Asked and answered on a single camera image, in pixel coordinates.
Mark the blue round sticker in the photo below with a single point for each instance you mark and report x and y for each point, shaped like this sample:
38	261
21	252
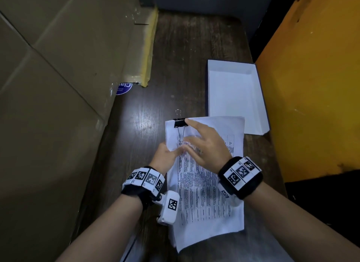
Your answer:
123	88

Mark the orange cardboard panel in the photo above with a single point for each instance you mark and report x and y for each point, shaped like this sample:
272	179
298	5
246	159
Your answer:
315	87

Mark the person's right forearm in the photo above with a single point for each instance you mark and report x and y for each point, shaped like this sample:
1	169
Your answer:
303	228

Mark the black marker band right wrist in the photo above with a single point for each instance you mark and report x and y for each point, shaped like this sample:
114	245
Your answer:
242	177

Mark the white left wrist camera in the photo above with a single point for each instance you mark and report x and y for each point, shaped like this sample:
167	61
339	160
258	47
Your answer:
168	208

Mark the person's left forearm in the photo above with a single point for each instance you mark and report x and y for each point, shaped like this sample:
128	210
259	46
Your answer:
104	230

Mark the black marker band left wrist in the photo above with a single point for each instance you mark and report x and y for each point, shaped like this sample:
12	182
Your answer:
140	183

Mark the white box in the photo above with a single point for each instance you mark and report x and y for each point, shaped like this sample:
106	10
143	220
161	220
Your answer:
236	98

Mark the black binder clip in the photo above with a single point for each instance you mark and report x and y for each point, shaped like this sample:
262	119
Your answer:
180	123

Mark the person's right hand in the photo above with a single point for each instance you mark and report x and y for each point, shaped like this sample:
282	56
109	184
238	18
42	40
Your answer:
208	149

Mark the stack of printed paper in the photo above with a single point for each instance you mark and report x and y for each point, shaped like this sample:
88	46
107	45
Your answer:
208	208

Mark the person's left hand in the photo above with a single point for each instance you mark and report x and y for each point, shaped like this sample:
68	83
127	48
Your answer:
164	157

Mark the large brown cardboard box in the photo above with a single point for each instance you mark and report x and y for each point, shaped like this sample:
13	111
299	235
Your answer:
62	101

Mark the black marker band wrist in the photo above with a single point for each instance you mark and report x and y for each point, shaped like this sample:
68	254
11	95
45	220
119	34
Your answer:
140	183
242	177

